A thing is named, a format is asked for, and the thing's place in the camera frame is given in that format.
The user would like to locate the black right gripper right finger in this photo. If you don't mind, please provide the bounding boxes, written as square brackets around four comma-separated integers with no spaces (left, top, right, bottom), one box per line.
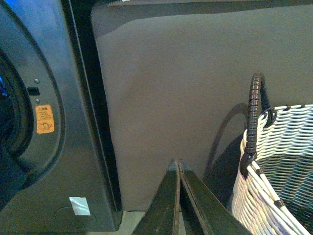
[179,159,251,235]

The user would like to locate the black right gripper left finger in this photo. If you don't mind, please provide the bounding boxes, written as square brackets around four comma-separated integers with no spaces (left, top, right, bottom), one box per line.
[132,159,180,235]

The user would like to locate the grey front-load washing machine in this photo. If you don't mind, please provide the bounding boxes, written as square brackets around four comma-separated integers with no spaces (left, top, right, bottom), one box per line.
[0,0,123,235]

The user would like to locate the white woven laundry basket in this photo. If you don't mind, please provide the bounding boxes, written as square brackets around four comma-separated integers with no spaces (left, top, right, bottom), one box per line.
[231,105,313,235]

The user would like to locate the white tape strip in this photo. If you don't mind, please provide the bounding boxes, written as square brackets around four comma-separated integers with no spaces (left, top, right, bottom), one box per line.
[69,197,91,216]

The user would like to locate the grey side cabinet panel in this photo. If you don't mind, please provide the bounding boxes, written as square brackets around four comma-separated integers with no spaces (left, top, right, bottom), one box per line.
[91,0,313,211]

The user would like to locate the orange warning sticker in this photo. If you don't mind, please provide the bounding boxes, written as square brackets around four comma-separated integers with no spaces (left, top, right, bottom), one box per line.
[35,104,55,134]

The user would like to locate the black wrapped basket handle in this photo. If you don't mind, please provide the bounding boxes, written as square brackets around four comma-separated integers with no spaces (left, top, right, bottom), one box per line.
[239,72,274,179]

